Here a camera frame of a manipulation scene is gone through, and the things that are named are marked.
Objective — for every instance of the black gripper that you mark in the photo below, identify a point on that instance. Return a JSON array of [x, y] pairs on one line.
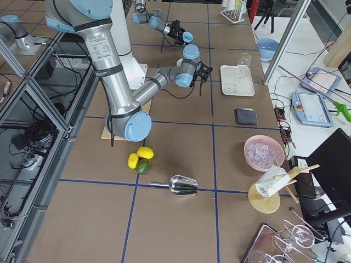
[[174, 32]]

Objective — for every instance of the light blue cup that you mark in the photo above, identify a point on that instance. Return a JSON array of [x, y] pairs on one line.
[[187, 37]]

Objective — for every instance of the green bowl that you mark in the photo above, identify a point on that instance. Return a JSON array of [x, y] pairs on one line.
[[179, 62]]

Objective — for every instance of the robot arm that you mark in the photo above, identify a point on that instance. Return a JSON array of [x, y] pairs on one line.
[[92, 21], [155, 20]]

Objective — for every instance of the large blue bowl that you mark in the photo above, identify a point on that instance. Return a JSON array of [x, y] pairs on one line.
[[267, 48]]

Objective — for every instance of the pink bowl with ice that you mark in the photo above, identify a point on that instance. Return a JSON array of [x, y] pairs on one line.
[[262, 152]]

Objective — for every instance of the metal ice scoop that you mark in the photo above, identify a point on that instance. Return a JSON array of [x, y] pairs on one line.
[[179, 185]]

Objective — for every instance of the clear wine glass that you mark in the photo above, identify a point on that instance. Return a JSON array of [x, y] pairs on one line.
[[243, 65]]

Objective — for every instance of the cream bear serving tray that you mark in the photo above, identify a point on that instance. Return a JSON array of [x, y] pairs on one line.
[[232, 88]]

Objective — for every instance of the wooden cutting board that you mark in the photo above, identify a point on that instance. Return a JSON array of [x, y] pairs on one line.
[[107, 135]]

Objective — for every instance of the folded grey cloth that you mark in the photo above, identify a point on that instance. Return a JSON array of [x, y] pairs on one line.
[[245, 117]]

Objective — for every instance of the yellow lemon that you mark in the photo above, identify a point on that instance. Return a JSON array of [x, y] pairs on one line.
[[133, 160], [145, 152]]

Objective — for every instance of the green lime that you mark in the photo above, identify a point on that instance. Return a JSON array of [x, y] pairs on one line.
[[142, 166]]

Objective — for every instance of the blue teach pendant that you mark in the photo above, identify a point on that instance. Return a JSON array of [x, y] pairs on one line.
[[310, 109]]

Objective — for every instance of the white carton on stand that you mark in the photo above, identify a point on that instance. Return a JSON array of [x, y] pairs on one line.
[[273, 180]]

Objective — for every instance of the wooden cup stand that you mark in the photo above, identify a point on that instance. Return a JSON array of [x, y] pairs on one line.
[[268, 205]]

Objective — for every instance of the black monitor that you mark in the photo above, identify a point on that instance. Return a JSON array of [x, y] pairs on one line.
[[333, 175]]

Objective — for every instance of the upturned wine glasses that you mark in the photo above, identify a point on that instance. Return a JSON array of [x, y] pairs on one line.
[[295, 239]]

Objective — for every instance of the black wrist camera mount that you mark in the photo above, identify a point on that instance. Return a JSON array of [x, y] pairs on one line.
[[202, 72]]

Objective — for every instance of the white wire cup rack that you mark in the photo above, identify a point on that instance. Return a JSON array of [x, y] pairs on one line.
[[234, 10]]

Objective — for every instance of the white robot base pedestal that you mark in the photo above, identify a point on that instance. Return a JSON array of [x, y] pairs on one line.
[[135, 72]]

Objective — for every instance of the black camera tripod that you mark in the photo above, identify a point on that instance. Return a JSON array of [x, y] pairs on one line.
[[269, 14]]

